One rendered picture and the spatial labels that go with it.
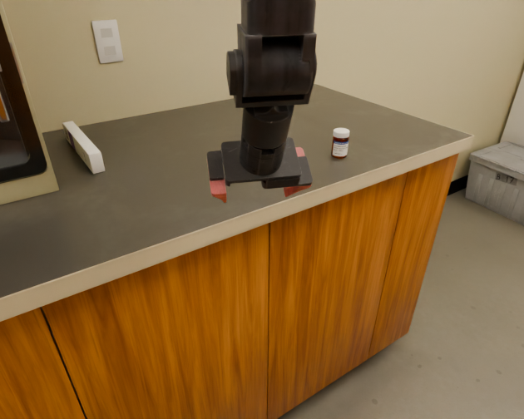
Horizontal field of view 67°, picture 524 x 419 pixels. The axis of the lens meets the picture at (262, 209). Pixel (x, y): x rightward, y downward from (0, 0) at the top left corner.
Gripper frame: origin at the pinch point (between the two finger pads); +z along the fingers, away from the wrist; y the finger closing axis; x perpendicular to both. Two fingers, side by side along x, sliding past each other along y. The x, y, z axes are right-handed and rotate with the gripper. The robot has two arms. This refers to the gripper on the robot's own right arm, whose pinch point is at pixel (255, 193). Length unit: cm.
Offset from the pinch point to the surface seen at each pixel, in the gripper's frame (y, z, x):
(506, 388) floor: -98, 101, 35
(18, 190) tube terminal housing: 44, 20, -18
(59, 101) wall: 46, 38, -60
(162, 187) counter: 16.2, 21.8, -16.6
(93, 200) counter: 29.8, 20.2, -13.8
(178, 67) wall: 11, 41, -75
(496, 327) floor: -114, 114, 11
